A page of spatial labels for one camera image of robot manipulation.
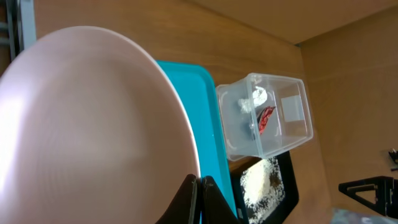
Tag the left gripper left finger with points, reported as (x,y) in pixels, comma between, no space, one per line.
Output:
(182,209)

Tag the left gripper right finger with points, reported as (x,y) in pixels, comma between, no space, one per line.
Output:
(215,209)

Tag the white rice pile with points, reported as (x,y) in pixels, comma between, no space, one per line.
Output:
(260,199)

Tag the brown food scrap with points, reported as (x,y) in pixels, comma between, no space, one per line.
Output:
(275,181)

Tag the large white plate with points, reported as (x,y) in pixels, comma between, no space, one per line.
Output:
(92,131)

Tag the white tissue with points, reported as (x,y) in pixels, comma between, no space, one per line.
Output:
(259,96)

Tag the black waste tray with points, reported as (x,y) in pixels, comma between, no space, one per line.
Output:
(291,199)

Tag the red snack wrapper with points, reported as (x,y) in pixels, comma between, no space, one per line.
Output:
(263,117)

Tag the clear plastic bin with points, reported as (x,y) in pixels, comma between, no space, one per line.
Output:
(289,126)

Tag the teal plastic tray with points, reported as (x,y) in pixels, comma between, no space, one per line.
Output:
(196,89)

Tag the grey plastic dish rack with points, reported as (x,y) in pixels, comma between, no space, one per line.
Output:
(18,30)

